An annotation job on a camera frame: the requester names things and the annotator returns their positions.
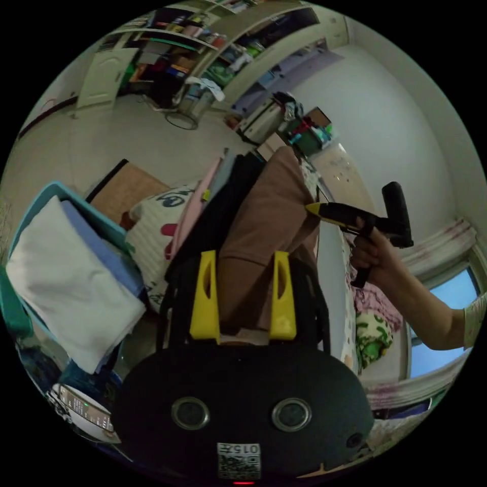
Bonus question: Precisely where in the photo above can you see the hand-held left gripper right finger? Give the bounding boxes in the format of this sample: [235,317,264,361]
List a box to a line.
[269,250,297,341]

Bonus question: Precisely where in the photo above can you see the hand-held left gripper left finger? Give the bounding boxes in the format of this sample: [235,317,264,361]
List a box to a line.
[190,250,221,343]

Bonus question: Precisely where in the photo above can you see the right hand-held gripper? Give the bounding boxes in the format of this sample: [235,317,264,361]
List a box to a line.
[305,202,386,289]

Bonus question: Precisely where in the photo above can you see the brown hoodie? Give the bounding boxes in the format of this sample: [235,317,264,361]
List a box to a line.
[218,146,321,332]

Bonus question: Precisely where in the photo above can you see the person's right forearm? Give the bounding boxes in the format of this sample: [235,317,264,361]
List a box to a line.
[380,249,471,351]

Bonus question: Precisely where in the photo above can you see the person's right hand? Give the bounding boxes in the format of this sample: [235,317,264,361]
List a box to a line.
[350,230,405,285]

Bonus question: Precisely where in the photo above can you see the pile of clothes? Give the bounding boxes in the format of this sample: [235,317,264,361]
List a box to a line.
[166,152,268,271]

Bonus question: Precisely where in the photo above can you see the green and white blanket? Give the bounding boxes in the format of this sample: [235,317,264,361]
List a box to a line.
[355,309,395,370]

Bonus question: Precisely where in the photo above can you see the pink patterned cloth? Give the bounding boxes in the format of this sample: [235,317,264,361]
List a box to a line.
[351,283,403,332]

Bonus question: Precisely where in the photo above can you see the teal basket with folded cloths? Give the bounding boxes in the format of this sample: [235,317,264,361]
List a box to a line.
[0,180,150,376]

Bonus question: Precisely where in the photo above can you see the phone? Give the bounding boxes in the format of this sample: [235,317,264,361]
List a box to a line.
[48,383,116,435]

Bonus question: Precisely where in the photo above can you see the window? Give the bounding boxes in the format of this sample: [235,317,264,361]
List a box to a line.
[409,264,481,379]

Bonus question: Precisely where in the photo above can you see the person's body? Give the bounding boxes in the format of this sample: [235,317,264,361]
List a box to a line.
[463,292,487,349]

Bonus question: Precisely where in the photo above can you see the cream cupboard with shelves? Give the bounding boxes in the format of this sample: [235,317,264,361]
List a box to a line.
[76,0,345,132]

